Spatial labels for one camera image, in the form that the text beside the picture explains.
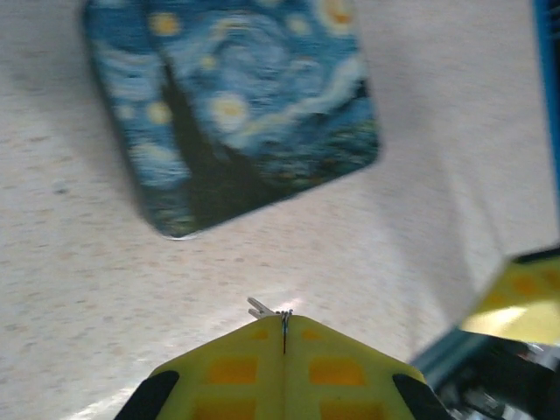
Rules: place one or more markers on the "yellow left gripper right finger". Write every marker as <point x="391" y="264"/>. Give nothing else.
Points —
<point x="341" y="372"/>

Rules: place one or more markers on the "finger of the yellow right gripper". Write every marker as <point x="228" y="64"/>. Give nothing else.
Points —
<point x="516" y="302"/>

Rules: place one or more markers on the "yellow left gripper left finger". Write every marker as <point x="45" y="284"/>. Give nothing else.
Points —
<point x="219" y="372"/>

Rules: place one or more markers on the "blue table edge strip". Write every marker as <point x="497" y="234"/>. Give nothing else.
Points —
<point x="549" y="109"/>

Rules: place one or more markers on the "starry night print tin box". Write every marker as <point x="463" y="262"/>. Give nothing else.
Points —
<point x="262" y="109"/>

